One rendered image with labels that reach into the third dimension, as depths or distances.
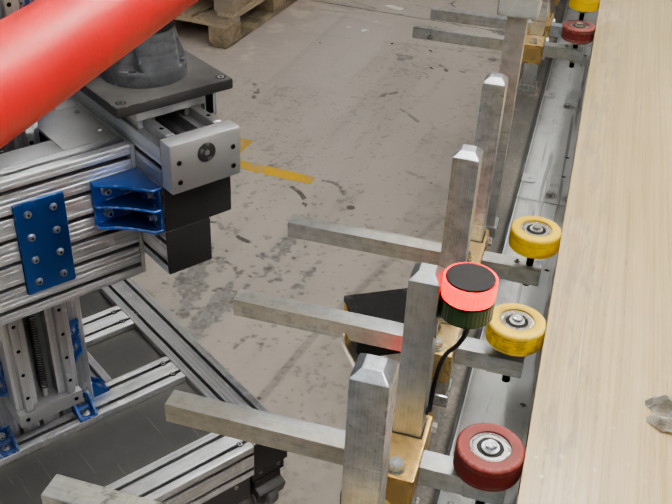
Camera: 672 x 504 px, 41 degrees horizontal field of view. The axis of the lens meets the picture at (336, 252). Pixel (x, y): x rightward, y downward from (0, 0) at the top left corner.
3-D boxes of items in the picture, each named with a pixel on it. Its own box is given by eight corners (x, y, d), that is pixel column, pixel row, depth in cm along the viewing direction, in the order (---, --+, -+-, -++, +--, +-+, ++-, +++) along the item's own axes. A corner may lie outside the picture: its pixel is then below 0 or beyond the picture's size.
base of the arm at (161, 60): (84, 65, 158) (77, 10, 153) (160, 48, 167) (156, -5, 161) (125, 95, 149) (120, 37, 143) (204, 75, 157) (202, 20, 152)
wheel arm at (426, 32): (411, 41, 238) (412, 25, 236) (414, 37, 241) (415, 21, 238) (579, 65, 229) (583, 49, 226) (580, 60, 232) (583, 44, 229)
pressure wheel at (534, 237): (523, 303, 147) (535, 244, 140) (491, 278, 152) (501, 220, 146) (560, 289, 150) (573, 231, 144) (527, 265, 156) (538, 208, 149)
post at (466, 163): (419, 421, 143) (453, 151, 117) (423, 407, 146) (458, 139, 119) (440, 427, 143) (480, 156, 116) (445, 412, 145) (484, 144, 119)
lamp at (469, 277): (419, 431, 108) (438, 285, 96) (429, 400, 113) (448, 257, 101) (468, 442, 107) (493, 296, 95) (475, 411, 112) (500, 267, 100)
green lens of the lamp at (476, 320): (433, 322, 99) (435, 306, 98) (444, 291, 104) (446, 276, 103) (488, 334, 98) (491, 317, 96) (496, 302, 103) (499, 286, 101)
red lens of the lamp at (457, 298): (436, 304, 98) (438, 287, 96) (446, 273, 102) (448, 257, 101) (491, 315, 96) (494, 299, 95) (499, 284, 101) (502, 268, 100)
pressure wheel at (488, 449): (440, 526, 109) (450, 459, 102) (452, 478, 115) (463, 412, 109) (506, 544, 107) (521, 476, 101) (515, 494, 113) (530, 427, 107)
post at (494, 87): (448, 327, 163) (483, 77, 137) (452, 315, 166) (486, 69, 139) (467, 331, 163) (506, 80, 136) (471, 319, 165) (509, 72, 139)
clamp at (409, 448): (368, 501, 108) (371, 472, 106) (395, 424, 119) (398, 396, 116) (414, 513, 107) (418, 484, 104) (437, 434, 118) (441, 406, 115)
